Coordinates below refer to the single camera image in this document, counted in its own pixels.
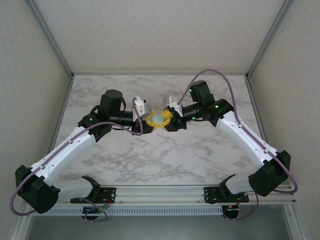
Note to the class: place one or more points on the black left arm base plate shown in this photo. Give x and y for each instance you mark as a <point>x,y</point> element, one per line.
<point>110,192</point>

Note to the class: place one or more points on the aluminium side rail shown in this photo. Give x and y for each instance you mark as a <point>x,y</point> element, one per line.
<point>255,105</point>
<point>63,107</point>

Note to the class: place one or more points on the aluminium corner post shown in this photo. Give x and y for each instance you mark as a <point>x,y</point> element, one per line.
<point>267,40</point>
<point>52,40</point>

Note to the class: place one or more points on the green earbud charging case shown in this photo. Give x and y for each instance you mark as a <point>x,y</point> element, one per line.
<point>158,118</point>

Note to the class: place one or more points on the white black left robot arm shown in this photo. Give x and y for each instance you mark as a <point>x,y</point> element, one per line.
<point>72,150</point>

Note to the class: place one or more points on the aluminium back rail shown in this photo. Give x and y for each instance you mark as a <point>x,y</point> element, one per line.
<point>160,73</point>

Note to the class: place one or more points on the black controller board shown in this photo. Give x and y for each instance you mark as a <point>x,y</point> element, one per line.
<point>91,211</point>
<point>232,211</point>

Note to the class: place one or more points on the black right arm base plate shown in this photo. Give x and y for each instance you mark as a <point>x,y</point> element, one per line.
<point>211,195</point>

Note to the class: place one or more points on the aluminium mounting rail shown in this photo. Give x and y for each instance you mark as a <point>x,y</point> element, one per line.
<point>160,193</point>

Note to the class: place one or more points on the aluminium frame leg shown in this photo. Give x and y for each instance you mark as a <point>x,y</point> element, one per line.
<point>296,225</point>
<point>20,228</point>

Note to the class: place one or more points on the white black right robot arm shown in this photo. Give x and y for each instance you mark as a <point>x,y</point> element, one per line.
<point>245,137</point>

